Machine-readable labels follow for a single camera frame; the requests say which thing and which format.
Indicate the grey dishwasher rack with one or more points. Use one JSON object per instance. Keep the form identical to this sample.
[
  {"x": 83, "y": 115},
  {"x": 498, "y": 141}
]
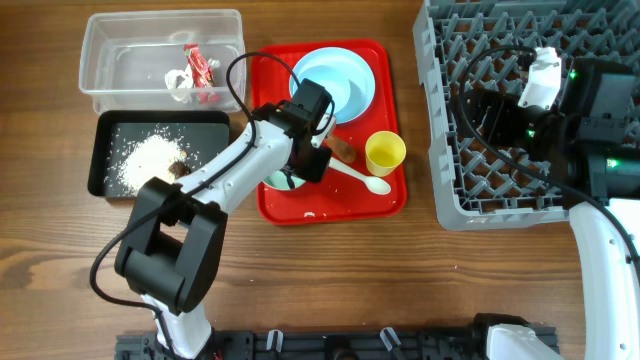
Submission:
[{"x": 473, "y": 189}]

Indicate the clear plastic storage box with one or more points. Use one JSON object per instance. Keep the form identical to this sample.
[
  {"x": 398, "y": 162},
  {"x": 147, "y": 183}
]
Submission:
[{"x": 125, "y": 56}]

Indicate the light blue plate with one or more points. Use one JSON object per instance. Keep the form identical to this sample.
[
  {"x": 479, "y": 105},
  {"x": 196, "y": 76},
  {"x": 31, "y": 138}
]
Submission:
[{"x": 331, "y": 56}]

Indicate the black waste tray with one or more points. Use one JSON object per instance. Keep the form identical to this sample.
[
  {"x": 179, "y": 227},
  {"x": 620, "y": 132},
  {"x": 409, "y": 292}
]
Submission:
[{"x": 207, "y": 131}]

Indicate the red snack wrapper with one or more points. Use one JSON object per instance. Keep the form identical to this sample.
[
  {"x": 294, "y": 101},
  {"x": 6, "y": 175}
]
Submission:
[{"x": 202, "y": 71}]

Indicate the white tissue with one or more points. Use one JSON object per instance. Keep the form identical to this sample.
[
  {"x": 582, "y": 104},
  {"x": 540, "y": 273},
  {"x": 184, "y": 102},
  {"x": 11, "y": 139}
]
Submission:
[{"x": 175, "y": 80}]

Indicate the brown food lump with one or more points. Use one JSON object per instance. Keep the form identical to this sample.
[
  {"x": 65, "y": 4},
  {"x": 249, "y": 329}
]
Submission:
[{"x": 179, "y": 169}]

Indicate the red plastic tray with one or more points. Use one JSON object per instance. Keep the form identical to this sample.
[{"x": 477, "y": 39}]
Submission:
[{"x": 338, "y": 197}]

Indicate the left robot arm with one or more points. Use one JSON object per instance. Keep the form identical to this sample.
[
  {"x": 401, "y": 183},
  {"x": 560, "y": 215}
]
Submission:
[{"x": 170, "y": 251}]

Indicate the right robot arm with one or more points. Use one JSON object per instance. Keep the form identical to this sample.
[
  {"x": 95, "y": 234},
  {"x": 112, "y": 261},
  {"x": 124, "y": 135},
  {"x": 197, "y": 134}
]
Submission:
[{"x": 578, "y": 126}]

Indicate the light blue bowl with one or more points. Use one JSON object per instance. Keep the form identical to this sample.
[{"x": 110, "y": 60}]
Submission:
[{"x": 352, "y": 88}]

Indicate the white rice pile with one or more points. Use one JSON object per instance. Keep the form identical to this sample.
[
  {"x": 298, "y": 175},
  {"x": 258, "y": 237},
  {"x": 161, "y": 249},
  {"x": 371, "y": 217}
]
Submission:
[{"x": 139, "y": 152}]

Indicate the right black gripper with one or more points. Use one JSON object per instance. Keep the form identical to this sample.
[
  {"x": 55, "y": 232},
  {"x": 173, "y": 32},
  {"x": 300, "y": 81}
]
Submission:
[{"x": 503, "y": 106}]

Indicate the white plastic spoon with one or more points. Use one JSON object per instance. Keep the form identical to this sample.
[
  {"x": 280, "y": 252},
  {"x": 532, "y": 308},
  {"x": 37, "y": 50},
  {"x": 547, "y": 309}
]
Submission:
[{"x": 374, "y": 184}]

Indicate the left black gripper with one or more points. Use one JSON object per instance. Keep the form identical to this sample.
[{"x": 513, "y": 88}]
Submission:
[{"x": 317, "y": 171}]

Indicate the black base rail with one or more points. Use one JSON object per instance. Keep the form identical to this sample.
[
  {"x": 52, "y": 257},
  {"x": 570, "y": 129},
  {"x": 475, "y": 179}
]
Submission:
[{"x": 450, "y": 344}]

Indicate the yellow plastic cup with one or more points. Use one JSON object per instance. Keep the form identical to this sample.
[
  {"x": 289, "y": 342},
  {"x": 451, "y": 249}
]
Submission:
[{"x": 384, "y": 151}]

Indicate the mint green bowl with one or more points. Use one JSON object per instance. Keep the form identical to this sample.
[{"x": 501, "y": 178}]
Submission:
[{"x": 283, "y": 181}]

